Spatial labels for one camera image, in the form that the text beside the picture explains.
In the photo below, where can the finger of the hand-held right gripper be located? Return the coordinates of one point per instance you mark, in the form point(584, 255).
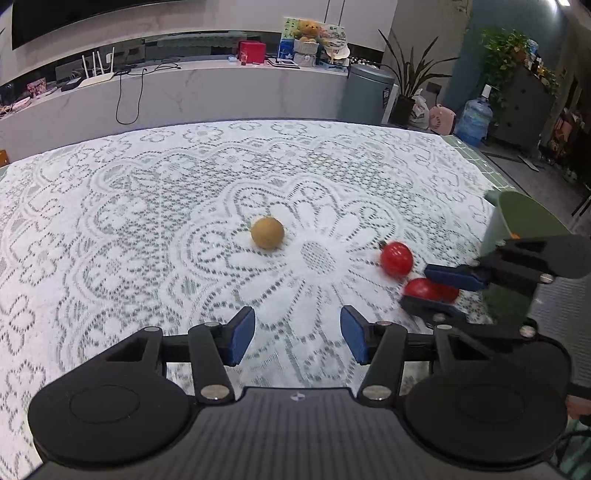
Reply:
point(455, 277)
point(425, 307)

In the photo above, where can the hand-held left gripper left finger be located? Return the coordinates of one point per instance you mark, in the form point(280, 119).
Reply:
point(242, 334)

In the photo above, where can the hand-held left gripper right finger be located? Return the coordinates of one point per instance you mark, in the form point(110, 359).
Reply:
point(353, 334)

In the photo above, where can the red tomato with stem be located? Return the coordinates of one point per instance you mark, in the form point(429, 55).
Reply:
point(397, 258)

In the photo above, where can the green colander bowl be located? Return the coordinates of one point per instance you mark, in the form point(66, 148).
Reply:
point(526, 217)

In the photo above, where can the brown kiwi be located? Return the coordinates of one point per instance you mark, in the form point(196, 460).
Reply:
point(268, 233)

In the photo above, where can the person's right forearm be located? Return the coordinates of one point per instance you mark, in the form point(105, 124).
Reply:
point(579, 408)

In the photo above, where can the striped teal clothing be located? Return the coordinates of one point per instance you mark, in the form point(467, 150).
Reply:
point(575, 454)

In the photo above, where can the green tablecloth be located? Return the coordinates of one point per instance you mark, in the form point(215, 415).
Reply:
point(480, 161)

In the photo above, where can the pink heater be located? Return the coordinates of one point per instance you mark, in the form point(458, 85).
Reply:
point(442, 120)

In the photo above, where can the blue water bottle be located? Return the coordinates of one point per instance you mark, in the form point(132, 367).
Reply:
point(474, 120)

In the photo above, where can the white lace tablecloth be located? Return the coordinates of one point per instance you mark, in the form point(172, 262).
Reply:
point(184, 184)

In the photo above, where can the white plastic bag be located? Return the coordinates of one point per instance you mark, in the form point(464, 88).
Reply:
point(419, 113)

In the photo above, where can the dark grey cabinet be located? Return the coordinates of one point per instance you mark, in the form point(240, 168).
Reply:
point(526, 110)

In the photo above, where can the cluttered shelf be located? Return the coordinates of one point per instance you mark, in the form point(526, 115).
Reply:
point(570, 134)

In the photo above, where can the grey trash bin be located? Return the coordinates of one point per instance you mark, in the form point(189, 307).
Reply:
point(364, 94)

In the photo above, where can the potted long-leaf plant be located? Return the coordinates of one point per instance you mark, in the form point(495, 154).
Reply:
point(408, 78)

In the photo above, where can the leafy pothos plant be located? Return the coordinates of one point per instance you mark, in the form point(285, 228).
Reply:
point(505, 50)

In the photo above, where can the white tv console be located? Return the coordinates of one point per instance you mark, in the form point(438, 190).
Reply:
point(207, 97)

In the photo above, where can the white basket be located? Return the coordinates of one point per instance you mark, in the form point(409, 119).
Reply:
point(305, 54)

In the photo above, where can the red box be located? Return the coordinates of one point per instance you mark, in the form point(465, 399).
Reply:
point(251, 53)

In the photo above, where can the teddy bear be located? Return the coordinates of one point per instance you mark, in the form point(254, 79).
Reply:
point(308, 30)

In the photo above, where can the white router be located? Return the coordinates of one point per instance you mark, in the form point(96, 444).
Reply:
point(97, 78)

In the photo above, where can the black television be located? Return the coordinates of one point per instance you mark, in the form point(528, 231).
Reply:
point(138, 14)

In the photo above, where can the pink photo frame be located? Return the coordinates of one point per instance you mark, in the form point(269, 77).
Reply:
point(36, 87)

